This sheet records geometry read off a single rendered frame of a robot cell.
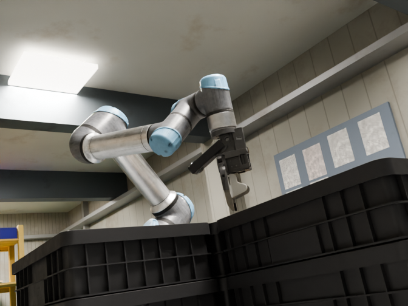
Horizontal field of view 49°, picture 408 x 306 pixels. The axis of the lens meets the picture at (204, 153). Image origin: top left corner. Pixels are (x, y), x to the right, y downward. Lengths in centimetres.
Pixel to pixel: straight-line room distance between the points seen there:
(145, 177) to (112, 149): 29
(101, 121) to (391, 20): 296
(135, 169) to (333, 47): 303
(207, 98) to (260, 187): 360
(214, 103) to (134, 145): 25
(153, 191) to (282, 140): 306
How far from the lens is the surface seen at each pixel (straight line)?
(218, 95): 119
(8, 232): 639
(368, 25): 414
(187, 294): 86
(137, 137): 124
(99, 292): 78
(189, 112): 123
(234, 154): 116
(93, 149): 138
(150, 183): 159
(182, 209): 165
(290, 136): 448
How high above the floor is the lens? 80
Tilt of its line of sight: 17 degrees up
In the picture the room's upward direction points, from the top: 10 degrees counter-clockwise
